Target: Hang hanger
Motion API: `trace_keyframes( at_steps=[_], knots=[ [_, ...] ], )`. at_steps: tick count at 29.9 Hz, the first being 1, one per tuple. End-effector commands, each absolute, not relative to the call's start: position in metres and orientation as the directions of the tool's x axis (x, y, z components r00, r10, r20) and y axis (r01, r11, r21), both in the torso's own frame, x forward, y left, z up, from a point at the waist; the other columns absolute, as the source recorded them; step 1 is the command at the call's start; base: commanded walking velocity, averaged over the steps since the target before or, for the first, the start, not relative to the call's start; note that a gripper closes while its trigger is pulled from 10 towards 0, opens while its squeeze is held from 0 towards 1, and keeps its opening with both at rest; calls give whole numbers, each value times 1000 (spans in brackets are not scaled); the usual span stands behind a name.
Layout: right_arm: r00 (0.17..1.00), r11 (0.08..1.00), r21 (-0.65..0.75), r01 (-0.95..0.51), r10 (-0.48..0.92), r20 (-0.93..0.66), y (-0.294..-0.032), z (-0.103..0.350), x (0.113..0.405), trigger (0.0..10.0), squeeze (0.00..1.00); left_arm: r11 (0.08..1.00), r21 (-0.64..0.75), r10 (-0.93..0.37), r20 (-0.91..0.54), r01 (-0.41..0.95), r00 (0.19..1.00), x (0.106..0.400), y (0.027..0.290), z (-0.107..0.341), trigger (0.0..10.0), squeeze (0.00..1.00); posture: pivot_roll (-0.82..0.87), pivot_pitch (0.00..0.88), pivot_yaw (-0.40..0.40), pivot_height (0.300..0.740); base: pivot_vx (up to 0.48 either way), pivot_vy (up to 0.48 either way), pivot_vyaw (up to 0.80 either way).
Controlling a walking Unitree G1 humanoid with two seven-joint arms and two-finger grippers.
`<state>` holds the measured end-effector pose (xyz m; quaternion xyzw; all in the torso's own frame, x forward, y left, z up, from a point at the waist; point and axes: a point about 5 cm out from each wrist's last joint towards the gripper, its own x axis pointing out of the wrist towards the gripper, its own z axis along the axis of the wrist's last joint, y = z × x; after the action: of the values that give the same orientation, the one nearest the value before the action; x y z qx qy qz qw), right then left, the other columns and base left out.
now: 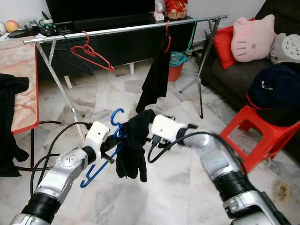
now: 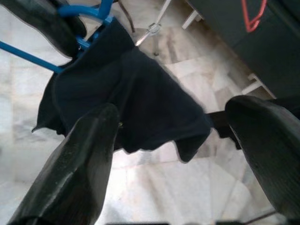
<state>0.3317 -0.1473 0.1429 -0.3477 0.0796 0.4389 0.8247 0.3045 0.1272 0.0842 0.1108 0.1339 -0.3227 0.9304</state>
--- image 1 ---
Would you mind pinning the black garment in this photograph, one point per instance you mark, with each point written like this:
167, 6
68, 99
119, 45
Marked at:
133, 147
11, 126
154, 82

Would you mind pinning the blue hanger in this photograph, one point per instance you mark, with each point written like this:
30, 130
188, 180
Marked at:
96, 172

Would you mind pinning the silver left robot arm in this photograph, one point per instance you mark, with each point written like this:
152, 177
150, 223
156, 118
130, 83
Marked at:
61, 180

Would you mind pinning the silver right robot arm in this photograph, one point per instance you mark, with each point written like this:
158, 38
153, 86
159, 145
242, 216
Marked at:
229, 173

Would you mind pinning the black hanger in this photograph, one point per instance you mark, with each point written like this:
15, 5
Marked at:
82, 68

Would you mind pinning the green hanger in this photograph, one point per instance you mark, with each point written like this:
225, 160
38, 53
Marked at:
192, 37

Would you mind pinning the red bin with teal liner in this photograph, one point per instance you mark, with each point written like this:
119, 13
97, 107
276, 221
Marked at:
176, 72

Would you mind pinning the dark grey fabric sofa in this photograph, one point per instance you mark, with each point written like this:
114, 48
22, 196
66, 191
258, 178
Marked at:
227, 84

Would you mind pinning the black television cabinet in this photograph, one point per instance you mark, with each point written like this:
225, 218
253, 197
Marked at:
131, 44

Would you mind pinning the red plastic stool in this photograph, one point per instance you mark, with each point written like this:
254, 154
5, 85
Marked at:
262, 138

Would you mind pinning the red pillow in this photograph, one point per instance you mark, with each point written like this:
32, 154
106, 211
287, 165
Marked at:
222, 47

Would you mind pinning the silver metal clothes rack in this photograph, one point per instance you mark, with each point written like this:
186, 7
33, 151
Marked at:
122, 29

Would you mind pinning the black soundbar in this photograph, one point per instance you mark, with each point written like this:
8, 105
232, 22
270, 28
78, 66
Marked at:
112, 22

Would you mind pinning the white tissue holder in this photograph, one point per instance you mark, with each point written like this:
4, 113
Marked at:
159, 13

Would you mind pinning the dark clothes pile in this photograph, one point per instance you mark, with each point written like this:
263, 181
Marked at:
276, 86

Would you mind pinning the red figurine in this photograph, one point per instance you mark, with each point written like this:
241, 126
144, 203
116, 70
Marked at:
175, 8

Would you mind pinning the white green mug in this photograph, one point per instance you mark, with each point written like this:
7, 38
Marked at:
45, 27

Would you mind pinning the black television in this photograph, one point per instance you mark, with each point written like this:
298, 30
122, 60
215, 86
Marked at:
101, 9

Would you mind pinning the pink cat face pillow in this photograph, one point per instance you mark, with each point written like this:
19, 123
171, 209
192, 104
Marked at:
253, 40

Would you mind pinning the orange round figurine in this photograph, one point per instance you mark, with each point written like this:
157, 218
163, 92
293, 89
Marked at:
11, 26

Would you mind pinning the grey round creature pillow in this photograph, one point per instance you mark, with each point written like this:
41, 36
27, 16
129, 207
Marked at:
286, 49

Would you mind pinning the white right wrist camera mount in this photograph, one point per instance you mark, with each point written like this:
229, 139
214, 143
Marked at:
168, 127

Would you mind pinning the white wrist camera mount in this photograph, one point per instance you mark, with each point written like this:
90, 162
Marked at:
98, 136
168, 127

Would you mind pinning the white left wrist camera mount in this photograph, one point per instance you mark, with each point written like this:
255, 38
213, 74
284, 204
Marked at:
98, 136

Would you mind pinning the black metal table frame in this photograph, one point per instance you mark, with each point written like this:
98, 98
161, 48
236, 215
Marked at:
33, 152

